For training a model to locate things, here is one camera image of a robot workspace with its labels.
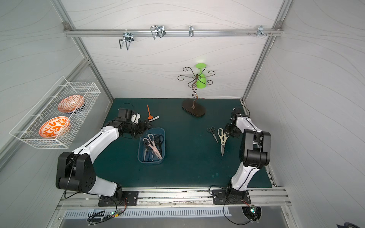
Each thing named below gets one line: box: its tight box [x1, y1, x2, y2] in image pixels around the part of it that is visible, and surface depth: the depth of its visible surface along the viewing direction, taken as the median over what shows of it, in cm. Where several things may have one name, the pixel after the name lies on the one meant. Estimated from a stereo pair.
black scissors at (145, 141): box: [142, 137, 151, 162], surface depth 95 cm
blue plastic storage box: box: [137, 127, 166, 164], surface depth 92 cm
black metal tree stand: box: [177, 66, 216, 118], surface depth 101 cm
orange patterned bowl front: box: [38, 116, 70, 139], surface depth 64 cm
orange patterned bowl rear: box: [57, 95, 86, 114], surface depth 73 cm
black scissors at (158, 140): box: [153, 133, 164, 158], surface depth 95 cm
